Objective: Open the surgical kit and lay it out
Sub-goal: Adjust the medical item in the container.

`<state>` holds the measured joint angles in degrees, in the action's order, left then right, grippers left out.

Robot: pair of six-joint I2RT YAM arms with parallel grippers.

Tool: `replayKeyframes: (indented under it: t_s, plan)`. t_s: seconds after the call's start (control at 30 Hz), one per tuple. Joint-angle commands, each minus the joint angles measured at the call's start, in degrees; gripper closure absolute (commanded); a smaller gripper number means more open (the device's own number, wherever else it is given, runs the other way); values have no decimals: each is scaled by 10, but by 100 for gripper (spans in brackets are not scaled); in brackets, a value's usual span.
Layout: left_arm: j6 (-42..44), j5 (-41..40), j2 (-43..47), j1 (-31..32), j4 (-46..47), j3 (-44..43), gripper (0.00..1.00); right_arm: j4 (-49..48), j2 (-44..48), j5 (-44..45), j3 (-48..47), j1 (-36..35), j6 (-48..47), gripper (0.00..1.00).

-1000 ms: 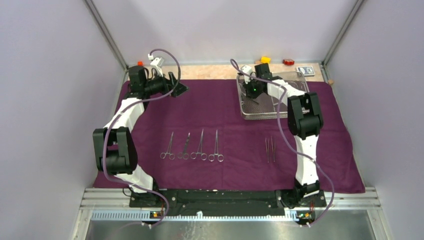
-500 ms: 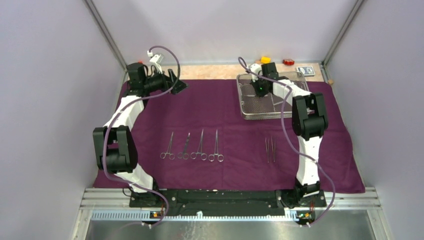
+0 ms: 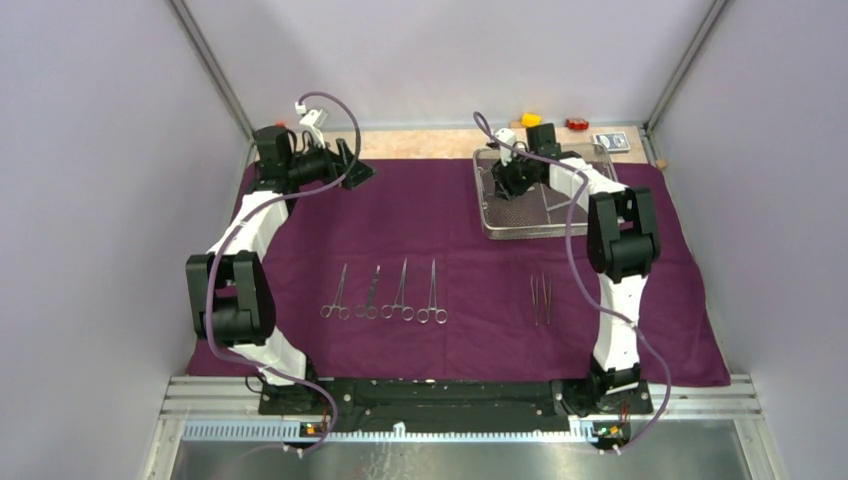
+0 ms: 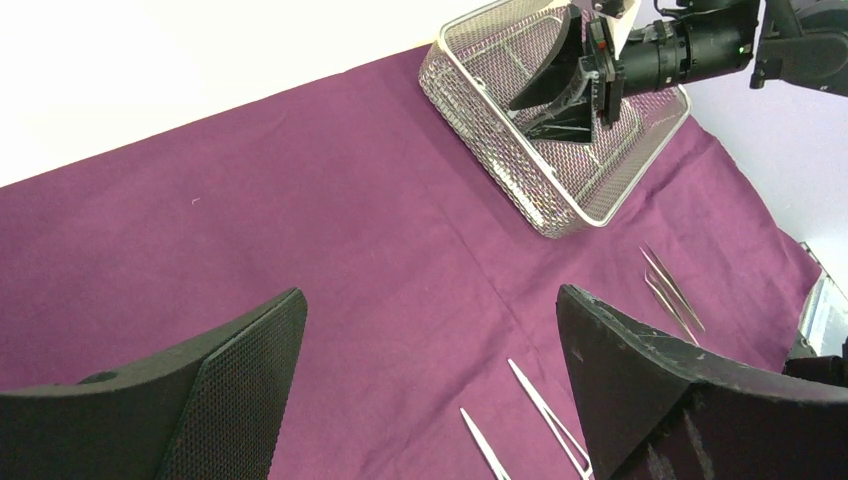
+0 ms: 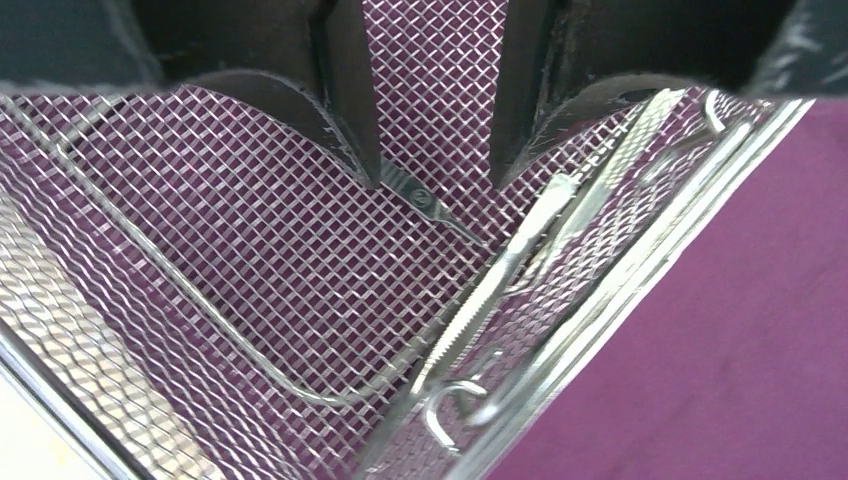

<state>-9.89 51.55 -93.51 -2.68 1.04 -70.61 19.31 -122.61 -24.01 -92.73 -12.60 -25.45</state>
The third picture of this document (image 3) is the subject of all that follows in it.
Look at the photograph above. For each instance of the metal mesh instrument tray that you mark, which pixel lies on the metal mesh instrument tray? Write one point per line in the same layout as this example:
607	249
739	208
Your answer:
524	217

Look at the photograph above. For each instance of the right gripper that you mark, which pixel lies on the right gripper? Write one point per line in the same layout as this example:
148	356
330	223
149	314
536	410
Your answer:
503	179

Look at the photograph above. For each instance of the blue playing card deck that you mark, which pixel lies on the blue playing card deck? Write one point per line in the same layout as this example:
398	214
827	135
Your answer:
613	142

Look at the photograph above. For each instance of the small steel hemostat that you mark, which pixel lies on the small steel hemostat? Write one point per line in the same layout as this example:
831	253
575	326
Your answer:
336	306

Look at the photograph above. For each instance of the steel curved tweezers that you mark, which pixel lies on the steel curved tweezers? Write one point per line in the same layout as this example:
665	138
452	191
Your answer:
535	298

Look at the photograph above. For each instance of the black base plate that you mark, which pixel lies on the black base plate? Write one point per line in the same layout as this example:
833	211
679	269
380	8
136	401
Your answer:
348	405

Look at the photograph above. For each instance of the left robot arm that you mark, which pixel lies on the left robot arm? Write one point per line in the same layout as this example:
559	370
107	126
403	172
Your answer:
231	300

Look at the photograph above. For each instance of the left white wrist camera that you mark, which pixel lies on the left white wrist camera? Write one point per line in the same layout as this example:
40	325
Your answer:
311	120

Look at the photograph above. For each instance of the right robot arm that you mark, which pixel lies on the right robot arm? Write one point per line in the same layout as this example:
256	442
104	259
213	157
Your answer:
622	241

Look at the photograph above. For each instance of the steel needle holder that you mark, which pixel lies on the steel needle holder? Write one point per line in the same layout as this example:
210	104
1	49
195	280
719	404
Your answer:
546	290

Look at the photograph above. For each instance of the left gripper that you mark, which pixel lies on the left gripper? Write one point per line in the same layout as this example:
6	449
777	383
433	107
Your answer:
358	173

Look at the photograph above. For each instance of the red small block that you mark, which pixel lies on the red small block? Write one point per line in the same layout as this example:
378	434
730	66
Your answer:
577	124

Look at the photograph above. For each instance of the steel forceps clamp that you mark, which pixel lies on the steel forceps clamp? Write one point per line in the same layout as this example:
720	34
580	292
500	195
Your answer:
399	305

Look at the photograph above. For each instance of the yellow small block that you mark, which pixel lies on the yellow small block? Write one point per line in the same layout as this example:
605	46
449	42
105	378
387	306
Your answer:
529	120

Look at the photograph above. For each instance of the purple cloth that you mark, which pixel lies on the purple cloth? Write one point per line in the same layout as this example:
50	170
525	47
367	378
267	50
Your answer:
424	210

